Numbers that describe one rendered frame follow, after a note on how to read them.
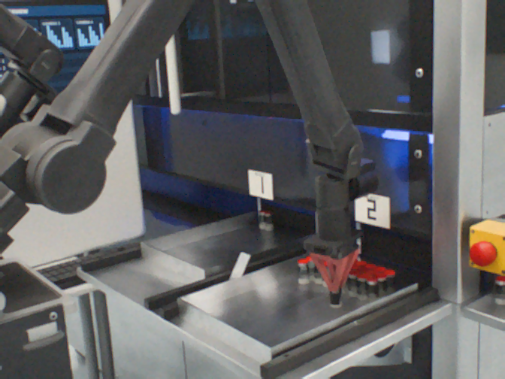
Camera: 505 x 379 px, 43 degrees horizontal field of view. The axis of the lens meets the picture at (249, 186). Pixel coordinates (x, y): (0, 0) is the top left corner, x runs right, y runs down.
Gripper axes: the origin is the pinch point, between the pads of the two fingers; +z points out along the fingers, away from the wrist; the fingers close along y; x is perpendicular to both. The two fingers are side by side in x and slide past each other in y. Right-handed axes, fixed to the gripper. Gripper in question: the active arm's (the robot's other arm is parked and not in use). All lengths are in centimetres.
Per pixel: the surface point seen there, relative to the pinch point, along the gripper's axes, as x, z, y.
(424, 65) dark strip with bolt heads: -10.8, -37.0, 13.6
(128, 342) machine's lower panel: 112, 62, 44
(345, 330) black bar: -7.8, 2.0, -10.9
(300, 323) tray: 1.6, 3.9, -9.2
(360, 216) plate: 3.5, -7.6, 16.4
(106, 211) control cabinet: 85, 3, 19
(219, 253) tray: 37.0, 4.5, 11.8
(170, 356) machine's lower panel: 83, 55, 36
